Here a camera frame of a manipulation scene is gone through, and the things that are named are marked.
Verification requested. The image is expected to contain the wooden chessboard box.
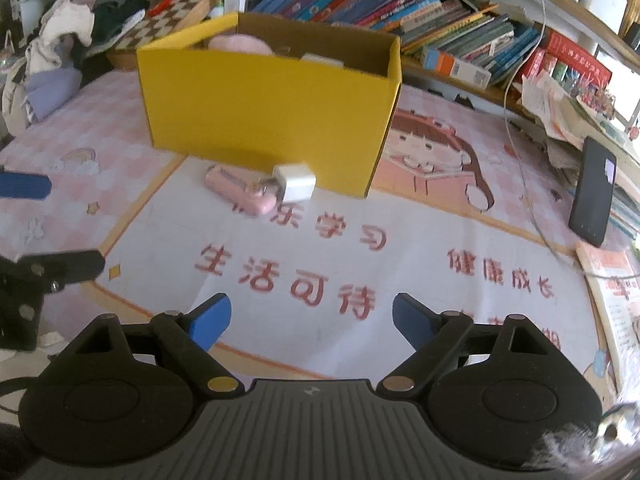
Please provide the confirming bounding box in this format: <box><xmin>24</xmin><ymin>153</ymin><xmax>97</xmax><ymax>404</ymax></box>
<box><xmin>107</xmin><ymin>0</ymin><xmax>226</xmax><ymax>68</ymax></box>

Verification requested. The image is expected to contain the pink stapler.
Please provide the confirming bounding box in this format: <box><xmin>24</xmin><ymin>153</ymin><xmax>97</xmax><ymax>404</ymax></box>
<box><xmin>204</xmin><ymin>164</ymin><xmax>279</xmax><ymax>217</ymax></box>

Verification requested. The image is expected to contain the row of books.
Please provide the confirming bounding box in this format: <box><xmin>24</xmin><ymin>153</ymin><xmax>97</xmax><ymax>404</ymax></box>
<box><xmin>250</xmin><ymin>0</ymin><xmax>544</xmax><ymax>87</ymax></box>

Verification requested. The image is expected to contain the large white charger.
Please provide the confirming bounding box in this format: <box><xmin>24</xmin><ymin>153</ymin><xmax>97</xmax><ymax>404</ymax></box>
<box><xmin>301</xmin><ymin>51</ymin><xmax>346</xmax><ymax>70</ymax></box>

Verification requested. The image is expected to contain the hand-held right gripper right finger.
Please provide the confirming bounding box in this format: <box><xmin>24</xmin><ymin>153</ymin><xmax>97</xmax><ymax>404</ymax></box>
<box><xmin>376</xmin><ymin>292</ymin><xmax>567</xmax><ymax>396</ymax></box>

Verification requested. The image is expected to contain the small white charger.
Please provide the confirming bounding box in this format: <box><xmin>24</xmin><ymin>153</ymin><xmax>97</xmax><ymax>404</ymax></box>
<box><xmin>257</xmin><ymin>161</ymin><xmax>318</xmax><ymax>205</ymax></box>

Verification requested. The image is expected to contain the orange booklet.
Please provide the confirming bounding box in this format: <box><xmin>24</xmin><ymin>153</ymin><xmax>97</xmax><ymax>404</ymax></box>
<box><xmin>575</xmin><ymin>241</ymin><xmax>640</xmax><ymax>387</ymax></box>

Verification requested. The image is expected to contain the white cable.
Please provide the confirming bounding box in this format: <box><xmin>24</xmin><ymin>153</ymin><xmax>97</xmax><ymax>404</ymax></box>
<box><xmin>502</xmin><ymin>0</ymin><xmax>588</xmax><ymax>276</ymax></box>

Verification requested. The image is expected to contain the black smartphone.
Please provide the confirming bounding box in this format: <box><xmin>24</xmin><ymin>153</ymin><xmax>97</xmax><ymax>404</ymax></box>
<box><xmin>568</xmin><ymin>136</ymin><xmax>618</xmax><ymax>249</ymax></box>

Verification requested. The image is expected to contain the orange and white carton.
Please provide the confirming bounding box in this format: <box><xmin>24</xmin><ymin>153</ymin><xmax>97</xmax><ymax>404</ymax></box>
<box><xmin>420</xmin><ymin>45</ymin><xmax>494</xmax><ymax>90</ymax></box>

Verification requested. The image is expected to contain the stack of papers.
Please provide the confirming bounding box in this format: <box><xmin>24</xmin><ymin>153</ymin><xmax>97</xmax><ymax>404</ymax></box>
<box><xmin>520</xmin><ymin>72</ymin><xmax>640</xmax><ymax>242</ymax></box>

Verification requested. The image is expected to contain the pile of clothes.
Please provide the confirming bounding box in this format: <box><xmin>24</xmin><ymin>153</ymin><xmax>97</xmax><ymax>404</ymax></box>
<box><xmin>0</xmin><ymin>0</ymin><xmax>151</xmax><ymax>137</ymax></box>

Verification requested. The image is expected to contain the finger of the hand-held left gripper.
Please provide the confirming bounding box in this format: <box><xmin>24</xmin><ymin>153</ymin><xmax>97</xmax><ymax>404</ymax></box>
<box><xmin>0</xmin><ymin>170</ymin><xmax>53</xmax><ymax>201</ymax></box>
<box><xmin>0</xmin><ymin>249</ymin><xmax>107</xmax><ymax>292</ymax></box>

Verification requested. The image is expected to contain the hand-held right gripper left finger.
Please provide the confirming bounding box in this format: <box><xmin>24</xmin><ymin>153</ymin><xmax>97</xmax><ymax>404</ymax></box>
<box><xmin>60</xmin><ymin>294</ymin><xmax>246</xmax><ymax>396</ymax></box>

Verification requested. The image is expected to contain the yellow cardboard box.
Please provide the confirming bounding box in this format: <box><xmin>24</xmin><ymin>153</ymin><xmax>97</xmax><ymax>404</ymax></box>
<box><xmin>136</xmin><ymin>11</ymin><xmax>404</xmax><ymax>199</ymax></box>

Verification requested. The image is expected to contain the pink printed desk mat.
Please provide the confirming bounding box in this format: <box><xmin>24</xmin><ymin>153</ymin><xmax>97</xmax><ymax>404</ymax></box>
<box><xmin>0</xmin><ymin>67</ymin><xmax>622</xmax><ymax>402</ymax></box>

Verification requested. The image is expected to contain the pink plush pig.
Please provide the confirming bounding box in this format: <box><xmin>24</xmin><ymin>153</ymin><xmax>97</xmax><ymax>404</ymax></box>
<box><xmin>207</xmin><ymin>34</ymin><xmax>275</xmax><ymax>56</ymax></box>

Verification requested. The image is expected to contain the red printed box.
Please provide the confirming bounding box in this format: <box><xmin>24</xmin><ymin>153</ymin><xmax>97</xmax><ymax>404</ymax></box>
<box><xmin>542</xmin><ymin>30</ymin><xmax>614</xmax><ymax>92</ymax></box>

